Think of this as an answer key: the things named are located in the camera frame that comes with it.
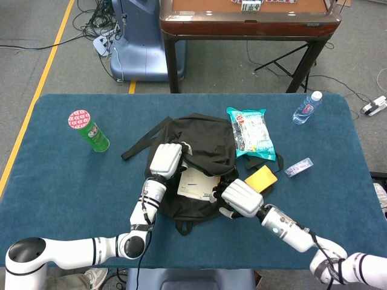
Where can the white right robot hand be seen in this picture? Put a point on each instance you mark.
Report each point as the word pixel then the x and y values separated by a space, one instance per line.
pixel 242 197

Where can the white paper booklet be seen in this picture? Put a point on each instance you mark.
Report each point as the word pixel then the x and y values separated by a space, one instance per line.
pixel 193 184

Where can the black fabric backpack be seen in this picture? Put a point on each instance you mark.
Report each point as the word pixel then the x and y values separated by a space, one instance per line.
pixel 208 142

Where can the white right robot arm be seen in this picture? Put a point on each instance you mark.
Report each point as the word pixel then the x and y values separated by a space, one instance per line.
pixel 290 229

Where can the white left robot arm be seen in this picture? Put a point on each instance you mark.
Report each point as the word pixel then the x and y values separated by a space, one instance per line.
pixel 75 250

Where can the teal snack bag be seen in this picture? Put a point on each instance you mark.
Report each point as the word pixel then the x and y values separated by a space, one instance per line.
pixel 254 136

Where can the yellow sponge block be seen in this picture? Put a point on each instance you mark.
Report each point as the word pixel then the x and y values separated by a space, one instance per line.
pixel 261 178

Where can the blue robot torso base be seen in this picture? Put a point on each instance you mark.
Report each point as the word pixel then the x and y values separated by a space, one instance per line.
pixel 187 279

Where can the clear plastic water bottle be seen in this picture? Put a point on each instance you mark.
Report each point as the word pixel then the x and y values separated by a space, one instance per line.
pixel 303 111

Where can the grey sneaker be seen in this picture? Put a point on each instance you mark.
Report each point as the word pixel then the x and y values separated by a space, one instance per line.
pixel 381 199
pixel 95 275

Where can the green chip can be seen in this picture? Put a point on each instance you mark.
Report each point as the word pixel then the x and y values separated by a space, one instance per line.
pixel 93 136

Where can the white power strip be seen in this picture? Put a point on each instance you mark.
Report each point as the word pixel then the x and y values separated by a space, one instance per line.
pixel 101 45
pixel 376 105

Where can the brown mahjong table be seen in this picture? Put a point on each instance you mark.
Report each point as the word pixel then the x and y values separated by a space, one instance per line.
pixel 242 25

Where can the blue grey robot stand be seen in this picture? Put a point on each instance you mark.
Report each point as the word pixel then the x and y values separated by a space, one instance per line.
pixel 139 54

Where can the blue table cloth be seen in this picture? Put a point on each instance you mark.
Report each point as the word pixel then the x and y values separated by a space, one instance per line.
pixel 60 196

